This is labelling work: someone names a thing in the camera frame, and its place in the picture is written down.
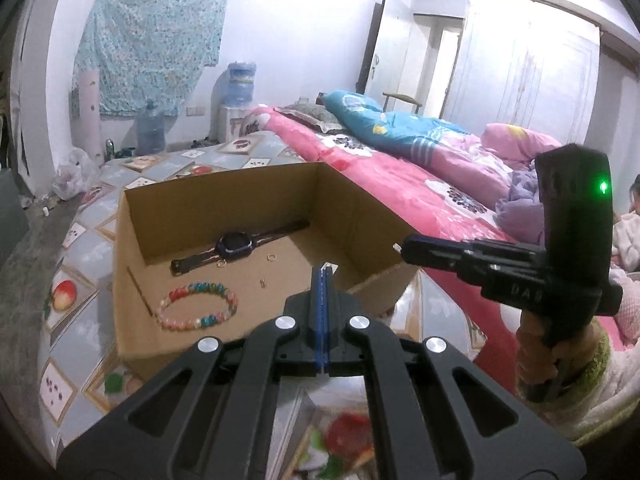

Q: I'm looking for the purple cloth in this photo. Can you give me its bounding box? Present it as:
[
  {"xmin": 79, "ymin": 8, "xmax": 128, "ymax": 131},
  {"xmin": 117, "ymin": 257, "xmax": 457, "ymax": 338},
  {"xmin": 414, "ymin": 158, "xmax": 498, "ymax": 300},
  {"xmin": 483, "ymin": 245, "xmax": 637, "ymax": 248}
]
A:
[{"xmin": 494, "ymin": 167, "xmax": 547, "ymax": 247}]

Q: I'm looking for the person's right hand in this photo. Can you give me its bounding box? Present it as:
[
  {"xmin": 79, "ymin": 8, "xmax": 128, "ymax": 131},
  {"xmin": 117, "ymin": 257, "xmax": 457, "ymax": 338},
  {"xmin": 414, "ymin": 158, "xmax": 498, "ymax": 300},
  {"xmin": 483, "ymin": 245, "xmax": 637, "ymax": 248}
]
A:
[{"xmin": 516, "ymin": 317, "xmax": 561, "ymax": 389}]

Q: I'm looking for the dark door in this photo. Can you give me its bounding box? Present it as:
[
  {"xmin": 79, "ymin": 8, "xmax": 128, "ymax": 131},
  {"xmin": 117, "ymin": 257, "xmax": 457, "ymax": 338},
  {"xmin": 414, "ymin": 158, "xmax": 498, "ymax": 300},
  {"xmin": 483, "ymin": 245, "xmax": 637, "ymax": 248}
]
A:
[{"xmin": 357, "ymin": 0, "xmax": 389, "ymax": 97}]

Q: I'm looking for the black wrist watch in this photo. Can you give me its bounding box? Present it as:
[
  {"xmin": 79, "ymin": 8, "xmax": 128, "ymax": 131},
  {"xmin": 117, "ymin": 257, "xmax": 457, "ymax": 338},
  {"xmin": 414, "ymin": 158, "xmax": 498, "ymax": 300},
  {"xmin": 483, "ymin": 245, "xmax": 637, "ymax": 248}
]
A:
[{"xmin": 170, "ymin": 220, "xmax": 312, "ymax": 277}]

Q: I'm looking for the white tall cylinder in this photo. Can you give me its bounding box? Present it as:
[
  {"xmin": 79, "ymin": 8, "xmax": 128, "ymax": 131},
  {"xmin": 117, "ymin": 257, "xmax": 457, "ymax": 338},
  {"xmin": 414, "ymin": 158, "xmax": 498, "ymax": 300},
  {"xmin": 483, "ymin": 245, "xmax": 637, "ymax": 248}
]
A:
[{"xmin": 79, "ymin": 69, "xmax": 103, "ymax": 167}]

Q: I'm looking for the pink floral bed blanket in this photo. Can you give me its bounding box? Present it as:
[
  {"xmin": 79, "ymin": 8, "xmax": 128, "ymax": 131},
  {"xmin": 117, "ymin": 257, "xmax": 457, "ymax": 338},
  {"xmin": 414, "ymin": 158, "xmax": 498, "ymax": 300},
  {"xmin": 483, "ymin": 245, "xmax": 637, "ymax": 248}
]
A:
[{"xmin": 244, "ymin": 105, "xmax": 640, "ymax": 378}]

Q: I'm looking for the brown cardboard box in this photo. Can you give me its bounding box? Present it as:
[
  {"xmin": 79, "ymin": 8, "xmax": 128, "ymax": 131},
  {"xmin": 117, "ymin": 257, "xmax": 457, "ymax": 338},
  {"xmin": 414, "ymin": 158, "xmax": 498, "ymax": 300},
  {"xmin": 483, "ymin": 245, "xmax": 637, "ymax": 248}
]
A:
[{"xmin": 112, "ymin": 161, "xmax": 422, "ymax": 382}]

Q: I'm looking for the pink quilt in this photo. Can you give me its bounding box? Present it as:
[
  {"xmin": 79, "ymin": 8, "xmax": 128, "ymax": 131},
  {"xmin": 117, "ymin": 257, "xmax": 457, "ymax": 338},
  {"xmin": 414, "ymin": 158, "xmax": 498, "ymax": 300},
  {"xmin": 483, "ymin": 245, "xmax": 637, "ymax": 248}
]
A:
[{"xmin": 414, "ymin": 122, "xmax": 567, "ymax": 212}]

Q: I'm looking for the wooden chair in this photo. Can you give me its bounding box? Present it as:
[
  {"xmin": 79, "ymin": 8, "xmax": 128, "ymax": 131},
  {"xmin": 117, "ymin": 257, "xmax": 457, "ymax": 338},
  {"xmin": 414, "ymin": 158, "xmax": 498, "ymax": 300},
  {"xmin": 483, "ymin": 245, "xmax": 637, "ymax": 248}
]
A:
[{"xmin": 382, "ymin": 91, "xmax": 424, "ymax": 115}]

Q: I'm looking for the patterned pillow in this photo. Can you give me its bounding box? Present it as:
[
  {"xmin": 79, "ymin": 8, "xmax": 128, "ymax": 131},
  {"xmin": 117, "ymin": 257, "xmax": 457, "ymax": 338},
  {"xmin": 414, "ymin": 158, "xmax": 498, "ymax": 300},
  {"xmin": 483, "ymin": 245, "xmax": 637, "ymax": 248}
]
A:
[{"xmin": 274, "ymin": 101, "xmax": 347, "ymax": 136}]

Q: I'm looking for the white wardrobe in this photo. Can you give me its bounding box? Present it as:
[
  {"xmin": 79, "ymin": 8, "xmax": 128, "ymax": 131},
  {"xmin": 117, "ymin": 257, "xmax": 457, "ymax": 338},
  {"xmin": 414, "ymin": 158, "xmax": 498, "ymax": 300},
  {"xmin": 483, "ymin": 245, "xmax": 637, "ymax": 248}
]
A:
[{"xmin": 439, "ymin": 0, "xmax": 602, "ymax": 147}]

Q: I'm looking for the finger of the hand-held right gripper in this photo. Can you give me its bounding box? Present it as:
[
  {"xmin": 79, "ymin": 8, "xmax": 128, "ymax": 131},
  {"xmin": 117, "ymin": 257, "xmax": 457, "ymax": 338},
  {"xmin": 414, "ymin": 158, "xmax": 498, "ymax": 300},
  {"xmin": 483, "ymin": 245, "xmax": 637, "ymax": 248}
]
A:
[{"xmin": 399, "ymin": 233, "xmax": 547, "ymax": 284}]

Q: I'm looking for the person's right forearm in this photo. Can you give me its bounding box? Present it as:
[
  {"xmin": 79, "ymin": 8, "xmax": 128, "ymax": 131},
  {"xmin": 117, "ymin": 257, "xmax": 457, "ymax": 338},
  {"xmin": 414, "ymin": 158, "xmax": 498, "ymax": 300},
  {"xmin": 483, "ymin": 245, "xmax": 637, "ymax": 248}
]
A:
[{"xmin": 515, "ymin": 327, "xmax": 640, "ymax": 447}]

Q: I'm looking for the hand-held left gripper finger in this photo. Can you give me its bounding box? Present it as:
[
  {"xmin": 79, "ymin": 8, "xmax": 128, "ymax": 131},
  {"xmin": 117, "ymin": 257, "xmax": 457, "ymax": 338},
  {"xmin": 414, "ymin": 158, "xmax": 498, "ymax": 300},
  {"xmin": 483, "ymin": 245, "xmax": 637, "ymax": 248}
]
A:
[
  {"xmin": 324, "ymin": 267, "xmax": 587, "ymax": 480},
  {"xmin": 57, "ymin": 267, "xmax": 326, "ymax": 480}
]

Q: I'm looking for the teal patterned wall cloth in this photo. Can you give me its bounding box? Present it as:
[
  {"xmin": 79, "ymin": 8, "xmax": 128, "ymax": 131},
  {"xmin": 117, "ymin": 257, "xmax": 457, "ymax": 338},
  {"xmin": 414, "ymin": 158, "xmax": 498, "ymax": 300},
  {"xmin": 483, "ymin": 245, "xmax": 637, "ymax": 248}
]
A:
[{"xmin": 72, "ymin": 0, "xmax": 227, "ymax": 119}]

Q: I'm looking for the blue printed quilt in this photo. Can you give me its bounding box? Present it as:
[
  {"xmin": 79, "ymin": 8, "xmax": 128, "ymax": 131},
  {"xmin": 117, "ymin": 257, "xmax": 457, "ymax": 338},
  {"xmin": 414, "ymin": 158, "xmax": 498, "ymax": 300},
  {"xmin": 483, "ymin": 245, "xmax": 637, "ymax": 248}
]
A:
[{"xmin": 322, "ymin": 90, "xmax": 484, "ymax": 164}]

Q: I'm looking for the white water dispenser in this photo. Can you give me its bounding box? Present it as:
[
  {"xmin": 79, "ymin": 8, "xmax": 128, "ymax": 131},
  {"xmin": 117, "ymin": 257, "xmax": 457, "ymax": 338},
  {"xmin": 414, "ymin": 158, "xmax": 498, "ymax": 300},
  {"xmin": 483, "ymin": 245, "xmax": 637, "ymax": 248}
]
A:
[{"xmin": 220, "ymin": 105, "xmax": 252, "ymax": 144}]

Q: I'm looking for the water dispenser bottle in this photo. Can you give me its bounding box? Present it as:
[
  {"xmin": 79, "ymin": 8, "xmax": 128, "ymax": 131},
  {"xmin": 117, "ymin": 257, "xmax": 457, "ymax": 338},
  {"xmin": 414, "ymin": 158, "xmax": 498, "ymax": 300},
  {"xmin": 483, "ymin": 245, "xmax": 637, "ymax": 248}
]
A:
[{"xmin": 226, "ymin": 61, "xmax": 257, "ymax": 109}]

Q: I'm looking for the plastic bag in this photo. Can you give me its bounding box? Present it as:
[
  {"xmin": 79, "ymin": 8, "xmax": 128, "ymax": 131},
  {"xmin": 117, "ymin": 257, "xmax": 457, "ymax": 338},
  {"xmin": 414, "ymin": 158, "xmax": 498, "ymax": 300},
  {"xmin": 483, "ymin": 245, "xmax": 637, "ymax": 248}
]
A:
[{"xmin": 52, "ymin": 148, "xmax": 99, "ymax": 202}]

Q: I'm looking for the colourful bead bracelet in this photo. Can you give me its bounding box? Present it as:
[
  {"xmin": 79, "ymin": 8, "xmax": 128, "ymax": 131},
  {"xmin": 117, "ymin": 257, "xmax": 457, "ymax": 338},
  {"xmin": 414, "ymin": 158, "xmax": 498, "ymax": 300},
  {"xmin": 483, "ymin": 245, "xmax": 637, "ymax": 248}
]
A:
[{"xmin": 155, "ymin": 281, "xmax": 239, "ymax": 332}]

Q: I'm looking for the blue water jug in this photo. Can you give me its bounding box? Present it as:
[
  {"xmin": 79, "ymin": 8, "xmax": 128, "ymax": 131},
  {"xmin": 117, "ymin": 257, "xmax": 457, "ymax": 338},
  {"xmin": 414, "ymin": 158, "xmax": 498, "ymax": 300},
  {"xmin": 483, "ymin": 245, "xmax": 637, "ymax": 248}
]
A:
[{"xmin": 135, "ymin": 100, "xmax": 167, "ymax": 156}]

